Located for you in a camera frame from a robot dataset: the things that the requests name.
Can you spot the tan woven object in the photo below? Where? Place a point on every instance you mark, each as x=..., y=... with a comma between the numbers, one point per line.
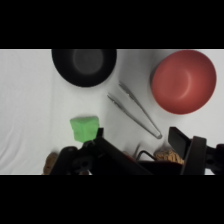
x=168, y=156

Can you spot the pink bowl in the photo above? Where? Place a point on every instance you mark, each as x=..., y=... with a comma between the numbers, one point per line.
x=183, y=81

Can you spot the metal tongs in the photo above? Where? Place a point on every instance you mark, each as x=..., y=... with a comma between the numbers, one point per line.
x=138, y=110

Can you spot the black bowl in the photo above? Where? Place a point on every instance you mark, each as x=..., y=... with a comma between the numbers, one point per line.
x=84, y=68

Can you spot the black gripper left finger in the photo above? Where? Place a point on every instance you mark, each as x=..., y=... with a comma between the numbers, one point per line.
x=120, y=156

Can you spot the brown cork piece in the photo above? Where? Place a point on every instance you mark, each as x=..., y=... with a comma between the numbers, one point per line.
x=51, y=163

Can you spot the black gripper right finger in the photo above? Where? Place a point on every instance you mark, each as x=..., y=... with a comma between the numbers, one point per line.
x=191, y=155

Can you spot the green triangle block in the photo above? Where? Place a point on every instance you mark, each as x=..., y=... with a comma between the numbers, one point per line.
x=83, y=129

